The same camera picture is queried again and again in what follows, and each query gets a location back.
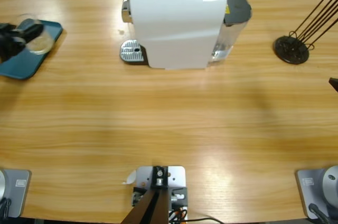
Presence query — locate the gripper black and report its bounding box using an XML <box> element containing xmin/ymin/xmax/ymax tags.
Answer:
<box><xmin>0</xmin><ymin>22</ymin><xmax>45</xmax><ymax>63</ymax></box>

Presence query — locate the clear drinking glass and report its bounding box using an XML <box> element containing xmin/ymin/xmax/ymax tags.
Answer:
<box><xmin>14</xmin><ymin>13</ymin><xmax>55</xmax><ymax>55</ymax></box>

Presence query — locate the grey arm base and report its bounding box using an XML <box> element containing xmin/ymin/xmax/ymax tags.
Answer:
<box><xmin>295</xmin><ymin>165</ymin><xmax>338</xmax><ymax>221</ymax></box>
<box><xmin>0</xmin><ymin>169</ymin><xmax>32</xmax><ymax>219</ymax></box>

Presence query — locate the white capsule coffee machine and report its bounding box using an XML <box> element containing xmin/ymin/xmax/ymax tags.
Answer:
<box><xmin>119</xmin><ymin>0</ymin><xmax>229</xmax><ymax>71</ymax></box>

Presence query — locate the teal plastic tray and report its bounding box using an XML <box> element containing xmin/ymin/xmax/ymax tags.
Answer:
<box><xmin>0</xmin><ymin>19</ymin><xmax>63</xmax><ymax>81</ymax></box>

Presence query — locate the black capsule holder with rods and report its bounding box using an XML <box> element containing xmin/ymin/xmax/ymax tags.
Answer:
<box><xmin>273</xmin><ymin>0</ymin><xmax>338</xmax><ymax>66</ymax></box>

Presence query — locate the clear water tank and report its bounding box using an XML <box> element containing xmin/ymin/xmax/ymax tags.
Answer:
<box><xmin>210</xmin><ymin>0</ymin><xmax>253</xmax><ymax>63</ymax></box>

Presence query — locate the white paper tag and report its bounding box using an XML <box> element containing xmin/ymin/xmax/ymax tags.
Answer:
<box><xmin>121</xmin><ymin>170</ymin><xmax>137</xmax><ymax>185</ymax></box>

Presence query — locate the black arm base cable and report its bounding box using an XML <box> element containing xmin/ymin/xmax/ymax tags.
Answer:
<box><xmin>0</xmin><ymin>198</ymin><xmax>13</xmax><ymax>219</ymax></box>
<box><xmin>308</xmin><ymin>202</ymin><xmax>332</xmax><ymax>224</ymax></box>

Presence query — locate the white mount block dark post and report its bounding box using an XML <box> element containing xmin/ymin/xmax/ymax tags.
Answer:
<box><xmin>121</xmin><ymin>165</ymin><xmax>189</xmax><ymax>224</ymax></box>

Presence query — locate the black mount cable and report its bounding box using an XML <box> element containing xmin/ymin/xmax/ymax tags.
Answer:
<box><xmin>184</xmin><ymin>217</ymin><xmax>228</xmax><ymax>224</ymax></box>

